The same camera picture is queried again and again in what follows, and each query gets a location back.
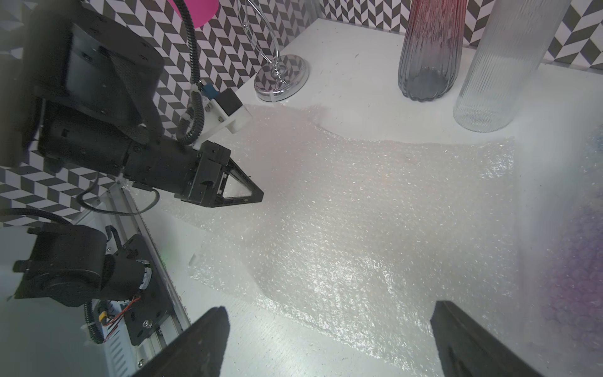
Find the chrome wire glass rack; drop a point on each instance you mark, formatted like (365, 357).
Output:
(283, 75)

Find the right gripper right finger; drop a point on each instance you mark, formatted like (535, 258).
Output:
(467, 349)

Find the red black ribbed vase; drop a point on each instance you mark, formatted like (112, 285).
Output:
(432, 50)

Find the clear ribbed glass vase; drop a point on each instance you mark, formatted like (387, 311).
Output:
(516, 38)

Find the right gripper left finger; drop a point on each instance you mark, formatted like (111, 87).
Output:
(198, 351)

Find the purple blue wrapped tumbler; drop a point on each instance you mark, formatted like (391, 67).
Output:
(563, 302)

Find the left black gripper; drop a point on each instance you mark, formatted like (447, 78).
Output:
(91, 84)

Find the aluminium front rail frame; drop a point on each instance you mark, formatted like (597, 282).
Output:
(157, 318)

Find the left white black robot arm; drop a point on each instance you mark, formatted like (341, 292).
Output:
(69, 263)

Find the clear bubble wrap roll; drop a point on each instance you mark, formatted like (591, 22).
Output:
(359, 239)

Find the pink plastic wine glass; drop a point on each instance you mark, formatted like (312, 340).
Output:
(202, 11)

